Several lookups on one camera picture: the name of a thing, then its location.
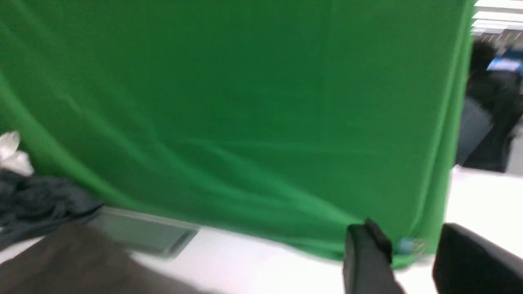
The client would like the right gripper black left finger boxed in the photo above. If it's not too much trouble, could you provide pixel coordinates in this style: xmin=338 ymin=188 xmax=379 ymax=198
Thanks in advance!
xmin=342 ymin=219 xmax=404 ymax=294

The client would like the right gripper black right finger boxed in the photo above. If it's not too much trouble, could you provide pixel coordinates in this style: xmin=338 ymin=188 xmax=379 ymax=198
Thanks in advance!
xmin=433 ymin=223 xmax=523 ymax=294

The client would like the gray long-sleeve top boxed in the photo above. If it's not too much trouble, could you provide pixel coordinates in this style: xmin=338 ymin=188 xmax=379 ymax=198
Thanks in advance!
xmin=0 ymin=225 xmax=202 ymax=294

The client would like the blue binder clip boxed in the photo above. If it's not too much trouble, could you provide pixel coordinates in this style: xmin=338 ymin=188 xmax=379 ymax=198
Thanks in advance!
xmin=396 ymin=238 xmax=425 ymax=255

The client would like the person in dark clothes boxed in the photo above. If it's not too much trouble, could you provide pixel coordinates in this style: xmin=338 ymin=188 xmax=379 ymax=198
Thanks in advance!
xmin=454 ymin=40 xmax=522 ymax=173

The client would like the green backdrop cloth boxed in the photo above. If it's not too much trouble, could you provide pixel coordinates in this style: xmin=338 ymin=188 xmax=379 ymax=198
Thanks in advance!
xmin=0 ymin=0 xmax=474 ymax=260

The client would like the dark teal crumpled garment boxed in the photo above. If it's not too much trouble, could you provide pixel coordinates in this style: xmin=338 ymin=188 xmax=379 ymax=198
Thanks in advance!
xmin=0 ymin=169 xmax=104 ymax=250

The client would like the white crumpled garment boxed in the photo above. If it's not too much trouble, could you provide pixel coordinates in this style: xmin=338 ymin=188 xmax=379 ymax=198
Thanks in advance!
xmin=0 ymin=131 xmax=34 ymax=176

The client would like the gray table cable tray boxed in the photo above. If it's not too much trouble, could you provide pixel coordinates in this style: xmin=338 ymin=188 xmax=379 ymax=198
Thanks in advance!
xmin=89 ymin=207 xmax=200 ymax=259

